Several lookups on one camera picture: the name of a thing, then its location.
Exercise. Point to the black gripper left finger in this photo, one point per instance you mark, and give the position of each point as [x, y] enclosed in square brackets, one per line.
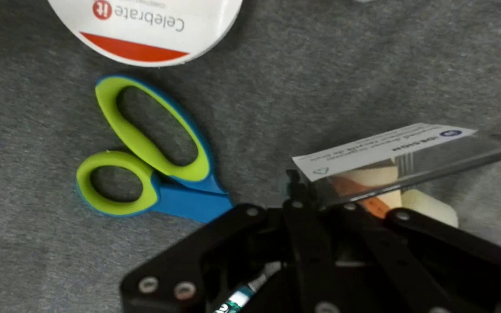
[226, 254]

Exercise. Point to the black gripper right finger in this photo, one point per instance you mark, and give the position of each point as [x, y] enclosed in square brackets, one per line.
[435, 261]

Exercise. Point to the blue and green scissors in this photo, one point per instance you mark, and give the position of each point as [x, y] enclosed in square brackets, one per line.
[181, 191]

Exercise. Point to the grey tablecloth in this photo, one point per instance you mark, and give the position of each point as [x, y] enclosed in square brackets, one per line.
[30, 261]

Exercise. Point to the red and white ribbon spool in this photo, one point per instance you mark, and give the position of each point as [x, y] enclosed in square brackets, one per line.
[146, 28]

